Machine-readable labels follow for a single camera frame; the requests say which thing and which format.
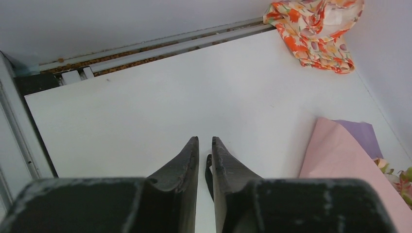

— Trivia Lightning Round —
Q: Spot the orange floral crumpled cloth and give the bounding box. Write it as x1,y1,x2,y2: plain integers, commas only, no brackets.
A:
263,0,365,74

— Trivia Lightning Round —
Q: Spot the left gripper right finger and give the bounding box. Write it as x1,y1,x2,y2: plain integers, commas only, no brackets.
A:
211,136,396,233

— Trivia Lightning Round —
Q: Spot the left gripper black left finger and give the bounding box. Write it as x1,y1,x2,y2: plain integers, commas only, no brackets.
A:
0,136,199,233

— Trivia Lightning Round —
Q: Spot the pink paper flower bouquet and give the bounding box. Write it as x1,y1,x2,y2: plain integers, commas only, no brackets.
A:
299,117,412,233

